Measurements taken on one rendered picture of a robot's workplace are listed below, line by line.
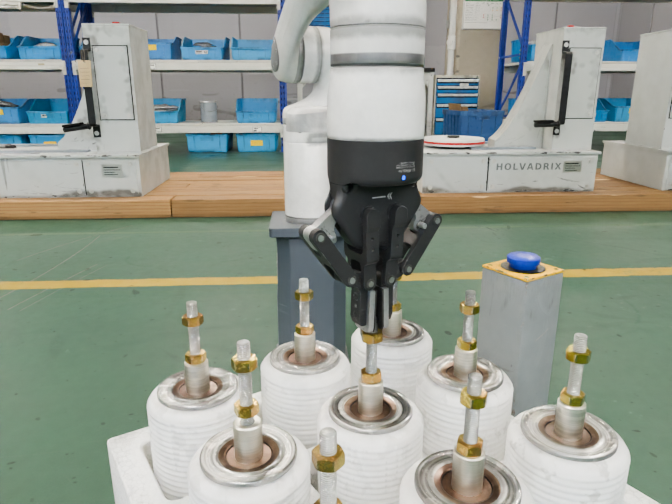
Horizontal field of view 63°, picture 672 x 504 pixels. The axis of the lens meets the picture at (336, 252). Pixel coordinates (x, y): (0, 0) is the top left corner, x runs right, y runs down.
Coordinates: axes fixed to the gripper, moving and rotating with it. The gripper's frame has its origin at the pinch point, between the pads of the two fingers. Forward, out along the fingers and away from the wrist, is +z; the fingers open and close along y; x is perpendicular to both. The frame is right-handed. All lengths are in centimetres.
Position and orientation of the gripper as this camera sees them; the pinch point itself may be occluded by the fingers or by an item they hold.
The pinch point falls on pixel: (371, 306)
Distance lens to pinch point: 46.8
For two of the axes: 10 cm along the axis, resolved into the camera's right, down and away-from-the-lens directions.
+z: 0.0, 9.6, 2.8
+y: 8.6, -1.4, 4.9
